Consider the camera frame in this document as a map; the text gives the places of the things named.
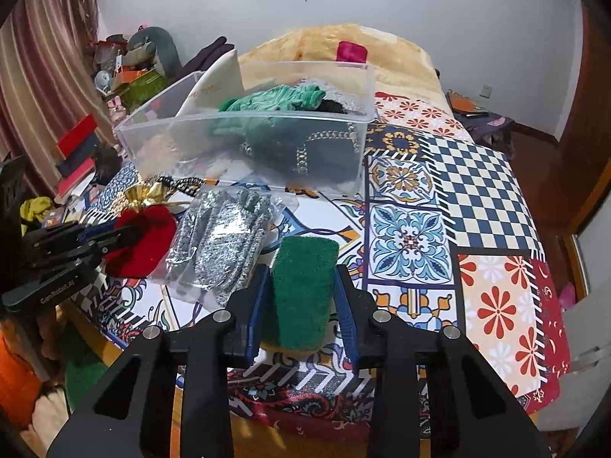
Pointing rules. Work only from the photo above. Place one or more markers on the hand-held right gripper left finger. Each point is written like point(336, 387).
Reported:
point(256, 306)

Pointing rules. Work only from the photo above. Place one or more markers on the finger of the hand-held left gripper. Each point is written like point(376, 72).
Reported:
point(121, 241)
point(98, 234)

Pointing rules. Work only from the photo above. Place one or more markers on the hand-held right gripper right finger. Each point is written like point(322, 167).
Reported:
point(344, 306)

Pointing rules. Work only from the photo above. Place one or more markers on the red pouch with gold top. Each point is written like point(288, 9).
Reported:
point(143, 243)

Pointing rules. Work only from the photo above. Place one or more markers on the green scouring sponge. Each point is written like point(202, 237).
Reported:
point(303, 291)

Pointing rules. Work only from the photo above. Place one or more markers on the clear plastic storage bin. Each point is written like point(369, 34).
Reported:
point(286, 148)

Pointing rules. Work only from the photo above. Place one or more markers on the yellow-green cloth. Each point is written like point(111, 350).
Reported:
point(33, 209)

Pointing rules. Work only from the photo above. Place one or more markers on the grey gloves in plastic bag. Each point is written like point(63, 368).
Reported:
point(224, 243)

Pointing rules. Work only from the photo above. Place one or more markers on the stack of red boxes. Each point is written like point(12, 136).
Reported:
point(76, 145)

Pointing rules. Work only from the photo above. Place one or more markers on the black beaded bag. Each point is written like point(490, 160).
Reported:
point(315, 152)

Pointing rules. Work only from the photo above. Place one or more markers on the green cardboard box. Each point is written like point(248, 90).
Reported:
point(141, 83)

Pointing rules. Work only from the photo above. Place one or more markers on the striped curtain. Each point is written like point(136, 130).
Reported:
point(33, 71)

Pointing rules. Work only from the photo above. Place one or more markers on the white paper card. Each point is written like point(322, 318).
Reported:
point(215, 86)

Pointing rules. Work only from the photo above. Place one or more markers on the dark purple cloth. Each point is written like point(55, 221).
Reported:
point(207, 55)

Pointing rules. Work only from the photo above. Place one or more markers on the green knitted cloth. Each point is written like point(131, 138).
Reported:
point(272, 100)

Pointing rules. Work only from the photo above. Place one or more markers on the dark side table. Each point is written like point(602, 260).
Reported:
point(482, 121)

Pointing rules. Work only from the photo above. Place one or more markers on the white chair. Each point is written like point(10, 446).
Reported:
point(573, 338)

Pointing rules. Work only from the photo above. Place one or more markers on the magenta fuzzy pouch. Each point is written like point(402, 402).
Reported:
point(352, 51)

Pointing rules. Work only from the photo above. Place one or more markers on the yellow fuzzy blanket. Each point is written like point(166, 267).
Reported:
point(405, 57)

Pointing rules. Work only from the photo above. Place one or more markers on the white wall socket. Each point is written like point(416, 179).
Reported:
point(486, 91)

